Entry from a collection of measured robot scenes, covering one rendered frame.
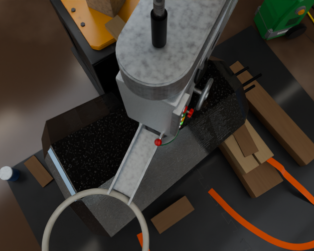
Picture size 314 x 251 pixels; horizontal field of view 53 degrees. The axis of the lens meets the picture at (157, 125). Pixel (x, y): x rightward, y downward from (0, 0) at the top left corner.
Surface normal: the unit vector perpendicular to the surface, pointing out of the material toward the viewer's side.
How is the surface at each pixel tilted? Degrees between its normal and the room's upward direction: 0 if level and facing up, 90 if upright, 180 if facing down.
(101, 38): 0
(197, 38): 0
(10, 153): 0
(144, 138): 16
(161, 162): 45
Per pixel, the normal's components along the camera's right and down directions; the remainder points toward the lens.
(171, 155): 0.41, 0.37
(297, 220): -0.01, -0.26
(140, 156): -0.13, -0.02
